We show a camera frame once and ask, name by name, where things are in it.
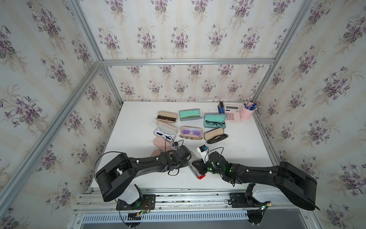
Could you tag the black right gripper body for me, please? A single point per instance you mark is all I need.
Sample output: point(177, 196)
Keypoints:
point(208, 167)

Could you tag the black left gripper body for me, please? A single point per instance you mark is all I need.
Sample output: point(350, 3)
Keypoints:
point(180, 164)

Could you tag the grey case red sunglasses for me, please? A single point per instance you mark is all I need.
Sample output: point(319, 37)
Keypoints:
point(196, 170)

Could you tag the beige case black glasses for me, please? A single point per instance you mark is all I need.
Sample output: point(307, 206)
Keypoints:
point(215, 132)

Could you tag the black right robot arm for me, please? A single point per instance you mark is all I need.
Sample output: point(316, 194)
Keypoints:
point(298, 187)

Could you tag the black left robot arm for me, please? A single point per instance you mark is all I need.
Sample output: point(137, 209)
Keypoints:
point(114, 177)

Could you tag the plaid case purple glasses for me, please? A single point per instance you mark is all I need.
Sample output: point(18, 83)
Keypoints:
point(192, 137)

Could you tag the pink case white sunglasses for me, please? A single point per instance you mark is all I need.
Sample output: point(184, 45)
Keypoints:
point(167, 128)

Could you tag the purple pink glasses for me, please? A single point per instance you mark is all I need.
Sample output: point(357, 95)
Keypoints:
point(192, 131)

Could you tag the brown tortoise glasses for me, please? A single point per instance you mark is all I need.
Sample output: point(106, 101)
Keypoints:
point(166, 119)

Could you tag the beige case brown glasses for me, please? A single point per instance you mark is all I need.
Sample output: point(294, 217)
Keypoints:
point(169, 114)

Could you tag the black green-lens glasses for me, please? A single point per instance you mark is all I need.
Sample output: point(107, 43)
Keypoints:
point(212, 124)

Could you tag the grey teal-lined glasses case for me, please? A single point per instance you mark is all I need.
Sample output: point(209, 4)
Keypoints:
point(192, 114)

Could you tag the teal case black glasses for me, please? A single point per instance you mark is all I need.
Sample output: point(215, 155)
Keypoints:
point(216, 117)

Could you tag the black sunglasses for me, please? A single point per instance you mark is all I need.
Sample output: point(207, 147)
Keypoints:
point(217, 139)

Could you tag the pink calculator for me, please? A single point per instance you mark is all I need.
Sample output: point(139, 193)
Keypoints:
point(232, 113)

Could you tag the blue black stapler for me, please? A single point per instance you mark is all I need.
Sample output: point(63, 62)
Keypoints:
point(221, 107)

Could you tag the pink pen cup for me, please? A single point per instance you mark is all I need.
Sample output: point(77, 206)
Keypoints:
point(245, 114)

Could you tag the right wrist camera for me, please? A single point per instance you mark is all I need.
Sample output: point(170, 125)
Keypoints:
point(203, 151)

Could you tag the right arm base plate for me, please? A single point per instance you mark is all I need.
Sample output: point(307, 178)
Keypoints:
point(246, 200)

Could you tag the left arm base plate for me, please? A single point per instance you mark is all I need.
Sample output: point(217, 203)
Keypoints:
point(146, 202)

